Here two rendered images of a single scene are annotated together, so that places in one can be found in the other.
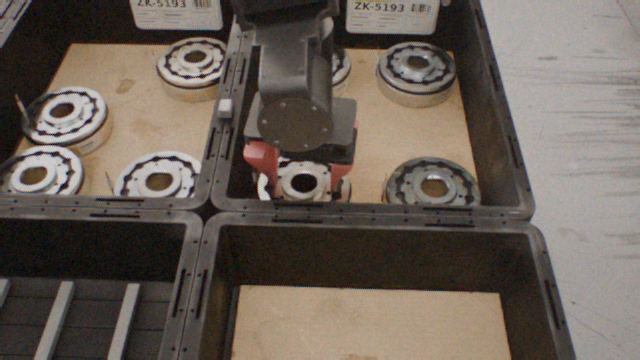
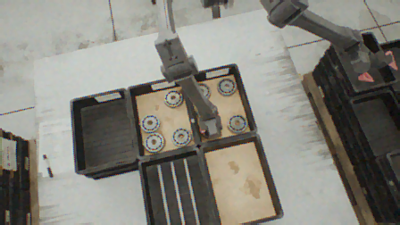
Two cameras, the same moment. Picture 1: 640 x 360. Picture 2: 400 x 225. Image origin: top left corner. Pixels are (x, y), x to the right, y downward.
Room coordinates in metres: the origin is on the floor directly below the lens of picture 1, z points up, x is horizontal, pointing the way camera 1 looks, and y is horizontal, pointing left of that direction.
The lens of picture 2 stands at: (-0.02, 0.13, 2.30)
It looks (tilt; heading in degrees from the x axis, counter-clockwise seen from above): 69 degrees down; 351
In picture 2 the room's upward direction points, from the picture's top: 6 degrees counter-clockwise
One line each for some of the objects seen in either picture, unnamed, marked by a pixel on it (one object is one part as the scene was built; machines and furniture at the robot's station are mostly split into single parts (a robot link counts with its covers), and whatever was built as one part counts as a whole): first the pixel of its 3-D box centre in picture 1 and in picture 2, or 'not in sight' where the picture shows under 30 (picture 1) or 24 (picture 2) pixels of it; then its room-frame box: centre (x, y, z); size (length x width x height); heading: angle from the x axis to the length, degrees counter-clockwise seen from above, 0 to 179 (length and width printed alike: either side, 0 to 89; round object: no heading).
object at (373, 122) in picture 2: not in sight; (370, 129); (0.28, -1.10, 0.31); 0.40 x 0.30 x 0.34; 179
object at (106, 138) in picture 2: not in sight; (105, 132); (0.54, 0.54, 0.87); 0.40 x 0.30 x 0.11; 178
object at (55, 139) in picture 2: not in sight; (57, 145); (0.61, 0.87, 0.70); 0.33 x 0.23 x 0.01; 179
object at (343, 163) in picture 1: (320, 156); not in sight; (0.41, -0.01, 0.91); 0.07 x 0.07 x 0.09; 82
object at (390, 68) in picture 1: (417, 66); (226, 86); (0.63, -0.14, 0.86); 0.10 x 0.10 x 0.01
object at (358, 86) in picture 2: not in sight; (349, 76); (0.68, -1.10, 0.37); 0.40 x 0.30 x 0.45; 179
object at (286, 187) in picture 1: (303, 183); not in sight; (0.41, 0.01, 0.86); 0.05 x 0.05 x 0.01
